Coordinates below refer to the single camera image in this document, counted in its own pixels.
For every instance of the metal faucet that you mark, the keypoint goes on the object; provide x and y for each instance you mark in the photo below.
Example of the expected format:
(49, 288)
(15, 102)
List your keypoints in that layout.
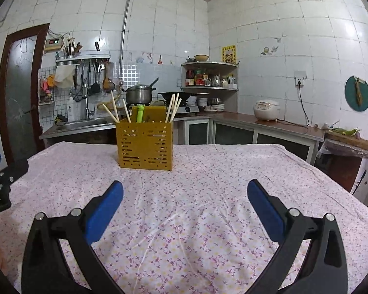
(87, 110)

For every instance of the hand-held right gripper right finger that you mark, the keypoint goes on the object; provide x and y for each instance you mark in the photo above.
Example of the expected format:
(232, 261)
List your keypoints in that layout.
(265, 209)

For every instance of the white soap bottle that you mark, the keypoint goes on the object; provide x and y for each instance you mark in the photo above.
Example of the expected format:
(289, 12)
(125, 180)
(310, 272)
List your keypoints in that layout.
(70, 110)

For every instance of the stainless steel sink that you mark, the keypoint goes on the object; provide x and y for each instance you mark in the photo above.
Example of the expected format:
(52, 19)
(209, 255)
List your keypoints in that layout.
(79, 124)

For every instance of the green peppers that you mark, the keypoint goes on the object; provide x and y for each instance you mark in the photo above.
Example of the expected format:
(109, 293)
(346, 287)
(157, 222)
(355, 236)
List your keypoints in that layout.
(345, 131)

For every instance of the yellow wall poster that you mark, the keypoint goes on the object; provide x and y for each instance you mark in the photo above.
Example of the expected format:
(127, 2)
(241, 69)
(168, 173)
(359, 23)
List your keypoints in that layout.
(228, 54)

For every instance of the brown framed glass door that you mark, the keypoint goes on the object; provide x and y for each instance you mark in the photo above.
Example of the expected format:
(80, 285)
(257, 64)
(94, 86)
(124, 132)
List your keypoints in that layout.
(21, 98)

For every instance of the metal wall rack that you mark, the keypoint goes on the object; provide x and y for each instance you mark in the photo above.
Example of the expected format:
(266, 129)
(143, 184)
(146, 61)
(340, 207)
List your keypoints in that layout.
(86, 56)

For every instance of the kitchen counter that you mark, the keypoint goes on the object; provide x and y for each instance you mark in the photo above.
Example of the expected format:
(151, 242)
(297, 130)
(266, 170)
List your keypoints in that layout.
(233, 117)

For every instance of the teapot wall sticker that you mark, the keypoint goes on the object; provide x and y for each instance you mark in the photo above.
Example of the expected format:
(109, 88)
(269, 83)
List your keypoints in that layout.
(269, 50)

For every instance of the grey corner shelf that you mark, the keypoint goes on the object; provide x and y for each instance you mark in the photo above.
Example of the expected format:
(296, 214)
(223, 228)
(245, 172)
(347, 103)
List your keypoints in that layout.
(211, 65)

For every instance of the yellow slotted utensil holder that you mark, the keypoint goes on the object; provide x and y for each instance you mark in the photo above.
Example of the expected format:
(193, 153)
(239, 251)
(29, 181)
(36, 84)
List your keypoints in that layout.
(144, 147)

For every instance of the row of sauce bottles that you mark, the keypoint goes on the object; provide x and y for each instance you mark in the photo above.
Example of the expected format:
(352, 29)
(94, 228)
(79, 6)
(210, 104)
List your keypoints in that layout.
(196, 79)

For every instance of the beige ceramic bowl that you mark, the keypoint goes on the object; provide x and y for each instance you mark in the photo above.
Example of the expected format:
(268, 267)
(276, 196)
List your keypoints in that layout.
(201, 58)

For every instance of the wooden chopstick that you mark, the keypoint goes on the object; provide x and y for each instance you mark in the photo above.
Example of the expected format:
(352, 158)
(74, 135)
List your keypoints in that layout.
(114, 102)
(126, 110)
(172, 102)
(178, 105)
(175, 99)
(169, 105)
(110, 113)

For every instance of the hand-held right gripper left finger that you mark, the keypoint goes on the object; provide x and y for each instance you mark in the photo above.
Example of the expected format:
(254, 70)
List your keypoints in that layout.
(105, 209)

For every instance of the pink floral tablecloth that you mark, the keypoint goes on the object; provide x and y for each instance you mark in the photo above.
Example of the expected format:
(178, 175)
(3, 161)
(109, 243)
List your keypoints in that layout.
(187, 190)

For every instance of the teal round board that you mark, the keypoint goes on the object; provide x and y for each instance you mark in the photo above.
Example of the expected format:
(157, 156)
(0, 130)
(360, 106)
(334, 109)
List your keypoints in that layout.
(349, 98)

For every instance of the white plastic bag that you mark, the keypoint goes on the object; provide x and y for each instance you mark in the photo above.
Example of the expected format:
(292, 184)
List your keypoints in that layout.
(63, 76)

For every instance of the metal kettles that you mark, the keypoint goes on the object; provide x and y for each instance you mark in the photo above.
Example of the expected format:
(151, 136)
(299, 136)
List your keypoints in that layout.
(219, 81)

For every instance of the grey wall pipe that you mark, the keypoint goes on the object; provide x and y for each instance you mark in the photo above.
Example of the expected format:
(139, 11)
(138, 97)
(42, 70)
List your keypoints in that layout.
(124, 36)

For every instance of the cutlery caddy with utensils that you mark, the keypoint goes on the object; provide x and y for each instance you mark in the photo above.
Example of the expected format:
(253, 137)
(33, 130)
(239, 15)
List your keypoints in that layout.
(71, 50)

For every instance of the white wall socket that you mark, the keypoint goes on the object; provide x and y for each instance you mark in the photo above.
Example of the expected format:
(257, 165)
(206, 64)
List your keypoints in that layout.
(300, 76)

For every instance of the white rice cooker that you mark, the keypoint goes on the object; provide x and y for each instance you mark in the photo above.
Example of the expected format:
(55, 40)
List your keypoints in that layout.
(266, 110)

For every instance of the dark cloth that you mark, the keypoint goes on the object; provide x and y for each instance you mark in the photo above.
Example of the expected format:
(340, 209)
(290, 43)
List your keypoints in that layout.
(62, 118)

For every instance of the stack of white plates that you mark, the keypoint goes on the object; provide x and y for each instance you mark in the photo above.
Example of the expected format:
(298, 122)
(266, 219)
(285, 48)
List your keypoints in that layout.
(213, 107)

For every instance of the beige wall control box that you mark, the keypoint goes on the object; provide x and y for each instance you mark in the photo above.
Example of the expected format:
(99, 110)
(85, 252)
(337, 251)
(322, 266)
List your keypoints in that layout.
(53, 44)

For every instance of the stainless steel pot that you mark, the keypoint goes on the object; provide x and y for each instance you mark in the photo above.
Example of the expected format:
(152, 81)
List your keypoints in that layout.
(138, 95)

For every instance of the small hanging brush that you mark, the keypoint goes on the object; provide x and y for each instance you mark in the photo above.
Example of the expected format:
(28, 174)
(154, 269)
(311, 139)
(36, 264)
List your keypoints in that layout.
(359, 93)

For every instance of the row of hanging kitchen utensils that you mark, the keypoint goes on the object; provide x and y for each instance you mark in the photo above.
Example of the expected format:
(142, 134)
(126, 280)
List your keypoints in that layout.
(93, 82)

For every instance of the side table with plastic cover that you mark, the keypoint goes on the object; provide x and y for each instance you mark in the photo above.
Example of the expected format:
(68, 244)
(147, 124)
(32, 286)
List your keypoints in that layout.
(346, 150)

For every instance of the gas stove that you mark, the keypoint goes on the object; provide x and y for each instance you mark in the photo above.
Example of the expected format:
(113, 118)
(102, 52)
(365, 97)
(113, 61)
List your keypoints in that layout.
(188, 109)

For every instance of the black wok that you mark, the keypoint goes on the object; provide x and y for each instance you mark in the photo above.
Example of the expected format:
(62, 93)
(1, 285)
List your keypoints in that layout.
(184, 95)

